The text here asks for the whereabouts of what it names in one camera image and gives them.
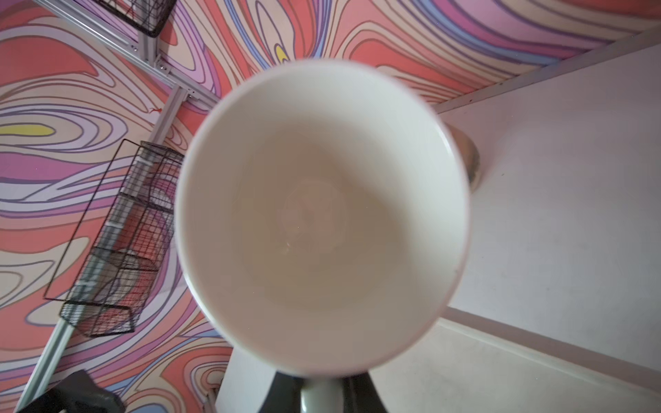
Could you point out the black wire basket back wall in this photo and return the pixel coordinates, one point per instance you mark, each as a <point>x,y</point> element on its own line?
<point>147,16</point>

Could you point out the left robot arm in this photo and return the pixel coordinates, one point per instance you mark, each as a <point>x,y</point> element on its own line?
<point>76,393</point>

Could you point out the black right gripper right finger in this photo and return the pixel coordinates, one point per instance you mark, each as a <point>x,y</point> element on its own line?
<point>361,396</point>

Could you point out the white ceramic mug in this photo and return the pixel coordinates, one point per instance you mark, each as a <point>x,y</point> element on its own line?
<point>322,222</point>

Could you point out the black wire basket wall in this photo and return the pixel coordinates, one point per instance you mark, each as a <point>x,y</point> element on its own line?
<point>147,16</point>
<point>109,266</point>

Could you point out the cream speckled round mug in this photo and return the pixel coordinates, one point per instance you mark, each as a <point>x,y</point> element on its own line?
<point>470,155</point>

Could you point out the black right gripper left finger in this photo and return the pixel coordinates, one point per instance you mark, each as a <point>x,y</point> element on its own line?
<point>284,395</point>

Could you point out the black wire basket left wall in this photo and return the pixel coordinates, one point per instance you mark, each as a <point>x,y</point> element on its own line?
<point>109,266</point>

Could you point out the beige rectangular tray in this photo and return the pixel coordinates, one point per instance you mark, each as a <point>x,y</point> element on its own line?
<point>455,368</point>

